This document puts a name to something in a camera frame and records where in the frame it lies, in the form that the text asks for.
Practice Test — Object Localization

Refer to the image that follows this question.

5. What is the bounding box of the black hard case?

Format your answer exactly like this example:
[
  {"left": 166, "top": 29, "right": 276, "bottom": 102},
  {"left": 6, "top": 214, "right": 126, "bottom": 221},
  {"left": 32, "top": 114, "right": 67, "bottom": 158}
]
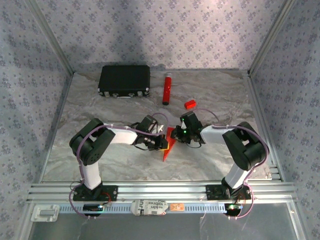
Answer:
[{"left": 97, "top": 65, "right": 151, "bottom": 99}]

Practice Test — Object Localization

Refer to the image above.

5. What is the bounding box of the red cylindrical tube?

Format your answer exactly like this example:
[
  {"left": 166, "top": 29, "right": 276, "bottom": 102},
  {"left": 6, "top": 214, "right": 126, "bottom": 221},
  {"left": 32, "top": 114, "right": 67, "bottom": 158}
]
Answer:
[{"left": 161, "top": 72, "right": 173, "bottom": 106}]

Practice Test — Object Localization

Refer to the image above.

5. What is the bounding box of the orange label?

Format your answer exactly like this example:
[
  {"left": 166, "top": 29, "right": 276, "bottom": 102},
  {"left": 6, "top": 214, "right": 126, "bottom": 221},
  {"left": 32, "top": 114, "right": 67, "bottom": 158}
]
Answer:
[{"left": 169, "top": 202, "right": 185, "bottom": 212}]

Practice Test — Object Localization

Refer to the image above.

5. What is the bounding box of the aluminium corner post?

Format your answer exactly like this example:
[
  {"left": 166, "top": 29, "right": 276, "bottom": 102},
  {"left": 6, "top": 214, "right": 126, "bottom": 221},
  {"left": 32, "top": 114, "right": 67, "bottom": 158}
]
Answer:
[
  {"left": 26, "top": 0, "right": 75, "bottom": 75},
  {"left": 247, "top": 0, "right": 297, "bottom": 76}
]

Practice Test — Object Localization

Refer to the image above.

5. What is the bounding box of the white plastic bracket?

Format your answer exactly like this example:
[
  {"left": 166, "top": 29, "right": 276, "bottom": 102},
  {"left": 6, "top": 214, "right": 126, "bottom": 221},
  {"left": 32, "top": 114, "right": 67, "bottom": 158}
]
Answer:
[{"left": 30, "top": 204, "right": 60, "bottom": 223}]

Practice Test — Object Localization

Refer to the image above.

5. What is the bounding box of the small black controller board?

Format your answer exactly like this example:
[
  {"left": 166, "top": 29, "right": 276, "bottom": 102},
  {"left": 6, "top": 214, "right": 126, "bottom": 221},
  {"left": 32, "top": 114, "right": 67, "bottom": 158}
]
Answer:
[
  {"left": 82, "top": 203, "right": 105, "bottom": 216},
  {"left": 224, "top": 203, "right": 243, "bottom": 216}
]

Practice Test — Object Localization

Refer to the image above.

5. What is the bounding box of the red paper sheet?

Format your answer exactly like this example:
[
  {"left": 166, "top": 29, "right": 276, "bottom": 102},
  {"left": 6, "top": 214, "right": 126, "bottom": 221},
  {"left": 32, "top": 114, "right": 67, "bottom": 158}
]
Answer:
[{"left": 161, "top": 126, "right": 177, "bottom": 163}]

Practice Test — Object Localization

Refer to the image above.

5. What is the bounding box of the aluminium table edge rail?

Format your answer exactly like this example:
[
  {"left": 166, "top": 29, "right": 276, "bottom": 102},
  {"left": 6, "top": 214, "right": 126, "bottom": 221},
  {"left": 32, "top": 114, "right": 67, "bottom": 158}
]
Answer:
[
  {"left": 38, "top": 72, "right": 75, "bottom": 183},
  {"left": 246, "top": 72, "right": 285, "bottom": 182}
]

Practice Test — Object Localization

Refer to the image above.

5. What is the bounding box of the slotted grey cable duct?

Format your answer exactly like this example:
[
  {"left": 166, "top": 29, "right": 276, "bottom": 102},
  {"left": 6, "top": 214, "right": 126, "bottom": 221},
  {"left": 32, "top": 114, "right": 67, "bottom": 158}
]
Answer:
[{"left": 58, "top": 202, "right": 227, "bottom": 214}]

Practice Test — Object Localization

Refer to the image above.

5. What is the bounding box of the aluminium mounting rail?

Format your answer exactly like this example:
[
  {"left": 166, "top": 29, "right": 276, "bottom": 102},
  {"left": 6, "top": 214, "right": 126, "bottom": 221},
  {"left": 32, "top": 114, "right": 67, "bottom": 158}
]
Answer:
[{"left": 26, "top": 181, "right": 298, "bottom": 204}]

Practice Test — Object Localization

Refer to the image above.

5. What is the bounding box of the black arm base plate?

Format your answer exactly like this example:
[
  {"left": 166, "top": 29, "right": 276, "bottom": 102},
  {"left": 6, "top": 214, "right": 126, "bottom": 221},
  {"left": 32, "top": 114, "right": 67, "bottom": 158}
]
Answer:
[
  {"left": 72, "top": 185, "right": 118, "bottom": 202},
  {"left": 205, "top": 184, "right": 252, "bottom": 201}
]

